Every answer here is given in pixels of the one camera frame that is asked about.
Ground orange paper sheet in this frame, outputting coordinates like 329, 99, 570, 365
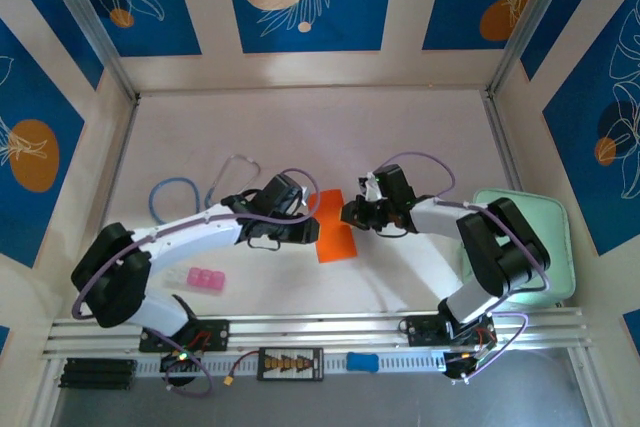
305, 188, 360, 265

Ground blue stethoscope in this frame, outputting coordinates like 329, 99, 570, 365
148, 154, 262, 223

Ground pink pill organizer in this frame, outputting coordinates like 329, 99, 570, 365
162, 266, 227, 296

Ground black power distribution board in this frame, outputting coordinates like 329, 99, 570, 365
256, 346, 325, 382

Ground blue bone-shaped clip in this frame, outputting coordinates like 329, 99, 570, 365
345, 351, 380, 374

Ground mint green tray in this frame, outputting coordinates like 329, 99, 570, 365
457, 188, 577, 309

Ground black ribbed block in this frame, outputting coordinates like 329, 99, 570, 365
58, 357, 137, 391

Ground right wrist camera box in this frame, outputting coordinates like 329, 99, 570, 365
363, 171, 383, 202

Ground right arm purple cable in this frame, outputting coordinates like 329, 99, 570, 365
379, 151, 551, 386

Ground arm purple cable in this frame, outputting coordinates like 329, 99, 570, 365
73, 168, 322, 400
379, 151, 551, 386

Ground aluminium mounting rail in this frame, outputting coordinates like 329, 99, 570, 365
42, 307, 594, 379

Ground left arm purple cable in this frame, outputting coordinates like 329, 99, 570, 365
73, 168, 322, 400

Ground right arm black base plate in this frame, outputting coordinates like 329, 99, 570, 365
407, 314, 496, 348

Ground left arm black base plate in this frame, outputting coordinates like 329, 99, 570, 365
138, 319, 230, 353

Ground red wire yellow connector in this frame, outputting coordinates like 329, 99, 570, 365
223, 350, 262, 390

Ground aluminium corner post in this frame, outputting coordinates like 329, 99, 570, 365
37, 0, 142, 101
485, 0, 582, 98

